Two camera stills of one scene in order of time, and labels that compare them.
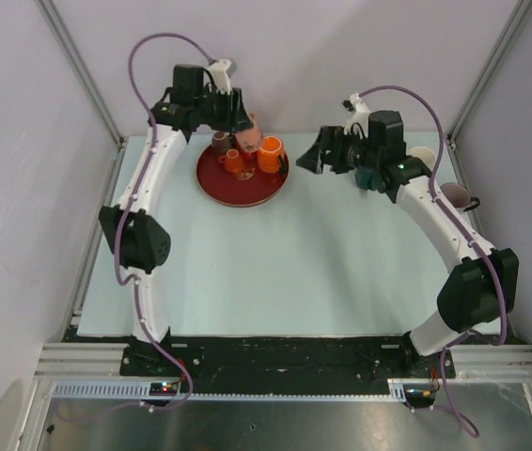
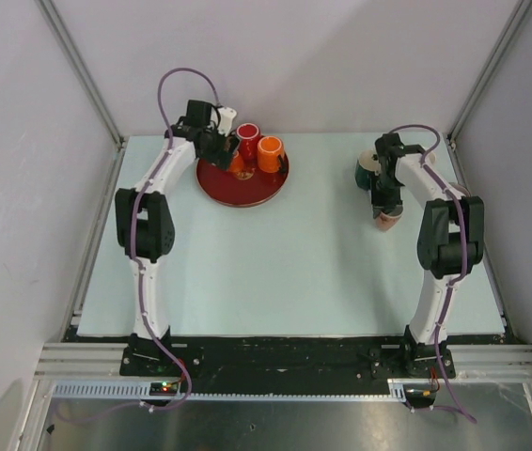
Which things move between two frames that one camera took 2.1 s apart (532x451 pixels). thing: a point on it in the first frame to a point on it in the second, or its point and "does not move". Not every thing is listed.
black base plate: (281, 365) does not move
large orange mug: (271, 154) does not move
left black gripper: (234, 120) to (220, 159)
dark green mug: (365, 178) does not move
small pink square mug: (251, 139) to (385, 223)
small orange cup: (233, 163) does not move
